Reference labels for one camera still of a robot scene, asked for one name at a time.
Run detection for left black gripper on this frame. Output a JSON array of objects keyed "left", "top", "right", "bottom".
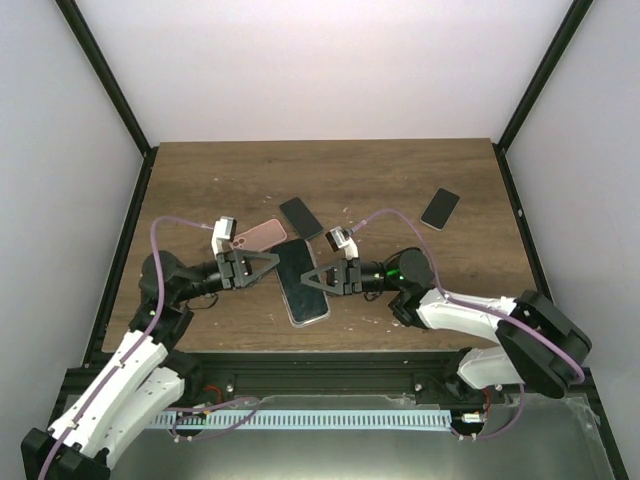
[{"left": 175, "top": 250, "right": 283, "bottom": 303}]

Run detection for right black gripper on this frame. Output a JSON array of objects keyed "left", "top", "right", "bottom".
[{"left": 300, "top": 257, "right": 398, "bottom": 297}]

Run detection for pink phone case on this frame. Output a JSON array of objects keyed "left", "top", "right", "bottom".
[{"left": 231, "top": 218, "right": 287, "bottom": 252}]

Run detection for clear phone case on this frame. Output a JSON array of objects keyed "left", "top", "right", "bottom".
[{"left": 269, "top": 238, "right": 332, "bottom": 329}]

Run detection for teal-edged black phone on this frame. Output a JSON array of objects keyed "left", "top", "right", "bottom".
[{"left": 279, "top": 197, "right": 323, "bottom": 240}]

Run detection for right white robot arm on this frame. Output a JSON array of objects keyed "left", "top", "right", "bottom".
[{"left": 301, "top": 248, "right": 592, "bottom": 403}]

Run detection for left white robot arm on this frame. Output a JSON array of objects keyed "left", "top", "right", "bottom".
[{"left": 21, "top": 250, "right": 280, "bottom": 479}]

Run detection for silver-edged black phone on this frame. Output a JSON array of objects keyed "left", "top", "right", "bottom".
[{"left": 420, "top": 188, "right": 460, "bottom": 231}]

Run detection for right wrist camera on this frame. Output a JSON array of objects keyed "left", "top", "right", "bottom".
[{"left": 325, "top": 226, "right": 360, "bottom": 260}]

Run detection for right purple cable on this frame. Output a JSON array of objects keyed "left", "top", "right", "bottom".
[{"left": 349, "top": 208, "right": 586, "bottom": 441}]

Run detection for purple cable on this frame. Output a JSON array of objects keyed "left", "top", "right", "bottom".
[
  {"left": 349, "top": 208, "right": 586, "bottom": 441},
  {"left": 37, "top": 216, "right": 221, "bottom": 480}
]

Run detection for black aluminium frame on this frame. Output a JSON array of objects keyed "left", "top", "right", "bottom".
[{"left": 27, "top": 0, "right": 640, "bottom": 480}]

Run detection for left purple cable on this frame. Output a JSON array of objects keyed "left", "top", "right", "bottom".
[{"left": 37, "top": 216, "right": 221, "bottom": 480}]

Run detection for light blue slotted cable duct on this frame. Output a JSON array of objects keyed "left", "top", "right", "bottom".
[{"left": 147, "top": 410, "right": 452, "bottom": 432}]

